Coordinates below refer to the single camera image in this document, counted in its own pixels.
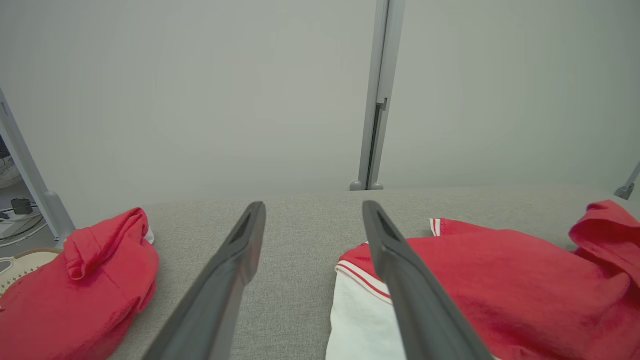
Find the grey metal partition post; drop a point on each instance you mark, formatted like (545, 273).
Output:
(381, 75)
(626, 190)
(30, 172)

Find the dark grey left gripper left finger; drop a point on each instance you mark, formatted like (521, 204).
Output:
(220, 290)

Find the black power adapter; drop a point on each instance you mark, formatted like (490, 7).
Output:
(21, 206)

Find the red and white jersey garment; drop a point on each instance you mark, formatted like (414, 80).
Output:
(510, 285)

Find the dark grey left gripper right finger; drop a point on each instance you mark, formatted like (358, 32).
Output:
(420, 310)

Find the cream perforated basket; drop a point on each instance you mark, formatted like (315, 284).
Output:
(25, 262)

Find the folded red garment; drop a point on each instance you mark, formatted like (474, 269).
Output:
(75, 300)

